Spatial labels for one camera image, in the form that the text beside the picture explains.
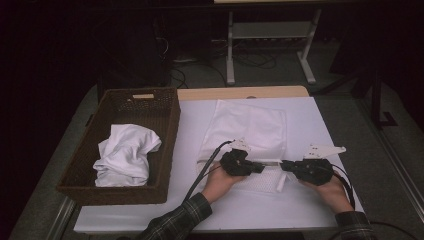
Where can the white t-shirt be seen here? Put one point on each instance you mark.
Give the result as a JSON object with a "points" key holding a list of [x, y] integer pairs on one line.
{"points": [[126, 156]]}

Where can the person's left hand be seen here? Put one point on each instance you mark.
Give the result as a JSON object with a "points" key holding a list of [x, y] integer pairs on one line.
{"points": [[220, 183]]}

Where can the white mesh laundry bag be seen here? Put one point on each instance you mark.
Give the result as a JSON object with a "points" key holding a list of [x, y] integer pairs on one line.
{"points": [[246, 123]]}

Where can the white metal desk frame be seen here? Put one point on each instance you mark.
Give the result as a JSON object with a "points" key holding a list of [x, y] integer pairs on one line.
{"points": [[230, 50]]}

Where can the white table mat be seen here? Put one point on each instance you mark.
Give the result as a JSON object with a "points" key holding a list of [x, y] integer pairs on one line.
{"points": [[193, 133]]}

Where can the person's right hand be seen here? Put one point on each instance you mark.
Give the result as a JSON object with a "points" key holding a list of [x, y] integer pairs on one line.
{"points": [[330, 196]]}

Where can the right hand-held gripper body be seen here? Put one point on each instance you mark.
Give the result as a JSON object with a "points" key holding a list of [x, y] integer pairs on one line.
{"points": [[313, 171]]}

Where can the black metal stand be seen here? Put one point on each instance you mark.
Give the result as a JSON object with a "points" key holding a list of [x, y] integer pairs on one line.
{"points": [[376, 100]]}

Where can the brown wicker basket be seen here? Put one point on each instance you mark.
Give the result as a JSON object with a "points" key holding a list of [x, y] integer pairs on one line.
{"points": [[83, 160]]}

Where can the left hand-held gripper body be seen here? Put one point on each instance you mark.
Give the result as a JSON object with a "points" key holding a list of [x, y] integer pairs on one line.
{"points": [[236, 163]]}

